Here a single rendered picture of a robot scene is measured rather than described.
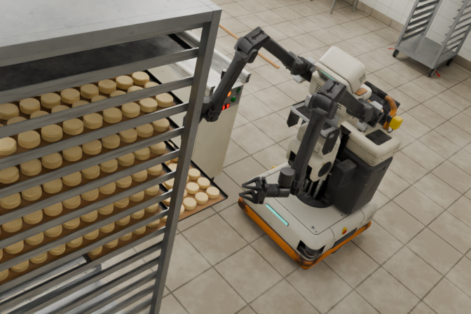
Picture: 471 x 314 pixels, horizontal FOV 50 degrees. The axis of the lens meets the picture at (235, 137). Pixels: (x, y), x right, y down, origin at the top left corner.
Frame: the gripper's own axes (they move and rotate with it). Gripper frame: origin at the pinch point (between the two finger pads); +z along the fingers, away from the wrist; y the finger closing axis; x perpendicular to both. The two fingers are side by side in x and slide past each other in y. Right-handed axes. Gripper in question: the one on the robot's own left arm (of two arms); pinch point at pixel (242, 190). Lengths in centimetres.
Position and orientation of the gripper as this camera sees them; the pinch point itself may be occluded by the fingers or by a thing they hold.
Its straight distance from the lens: 205.9
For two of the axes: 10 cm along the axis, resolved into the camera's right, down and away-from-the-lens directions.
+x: 1.9, 6.5, -7.4
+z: -9.6, -0.4, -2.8
